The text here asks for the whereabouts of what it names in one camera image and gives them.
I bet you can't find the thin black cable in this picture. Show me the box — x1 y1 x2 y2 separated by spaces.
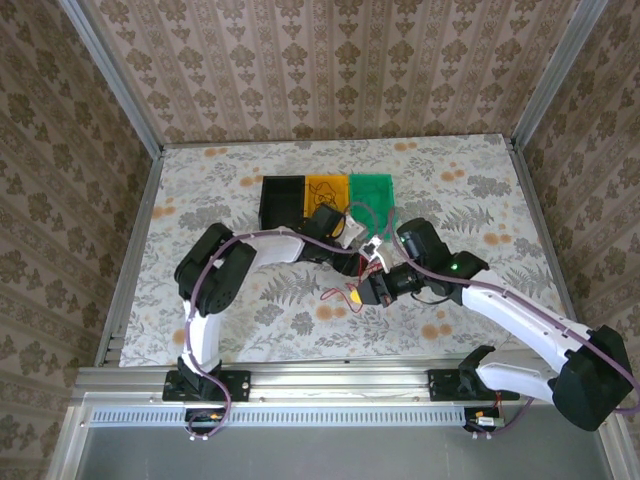
307 180 343 214

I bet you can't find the grey metal panel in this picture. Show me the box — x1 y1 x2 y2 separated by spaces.
74 424 612 480

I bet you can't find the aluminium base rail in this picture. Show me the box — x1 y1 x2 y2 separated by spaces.
73 364 615 407

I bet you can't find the grey slotted cable duct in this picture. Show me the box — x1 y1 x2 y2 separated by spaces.
89 405 469 427

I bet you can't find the green plastic bin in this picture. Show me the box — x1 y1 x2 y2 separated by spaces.
347 172 399 243

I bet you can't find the aluminium side rail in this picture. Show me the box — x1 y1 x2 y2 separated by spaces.
96 148 165 367
505 138 592 362

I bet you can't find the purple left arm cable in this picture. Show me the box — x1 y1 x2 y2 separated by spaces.
182 227 369 442

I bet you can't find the black plastic bin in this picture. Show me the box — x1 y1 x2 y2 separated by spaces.
258 174 308 234

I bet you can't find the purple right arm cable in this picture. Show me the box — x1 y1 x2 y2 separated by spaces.
387 234 640 442

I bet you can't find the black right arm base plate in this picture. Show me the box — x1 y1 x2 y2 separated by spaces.
427 368 521 403

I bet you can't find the yellow plastic bin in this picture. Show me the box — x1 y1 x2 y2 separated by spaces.
303 173 352 240

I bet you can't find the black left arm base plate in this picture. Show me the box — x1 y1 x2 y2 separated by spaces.
162 368 252 403

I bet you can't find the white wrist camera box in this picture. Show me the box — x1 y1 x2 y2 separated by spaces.
360 238 398 274
343 213 369 250

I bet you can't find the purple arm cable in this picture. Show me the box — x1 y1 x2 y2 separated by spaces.
182 227 369 442
387 234 640 442

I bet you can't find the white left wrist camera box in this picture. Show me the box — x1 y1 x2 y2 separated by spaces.
343 213 369 250

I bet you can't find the aluminium frame post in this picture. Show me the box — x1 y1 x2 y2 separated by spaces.
57 0 166 157
511 0 609 151

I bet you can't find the floral tablecloth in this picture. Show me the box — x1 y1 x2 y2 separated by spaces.
119 133 584 364

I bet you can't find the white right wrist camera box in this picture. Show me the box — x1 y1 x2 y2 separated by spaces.
360 238 398 274

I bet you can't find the thin red cable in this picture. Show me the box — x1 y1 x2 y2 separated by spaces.
319 249 397 316

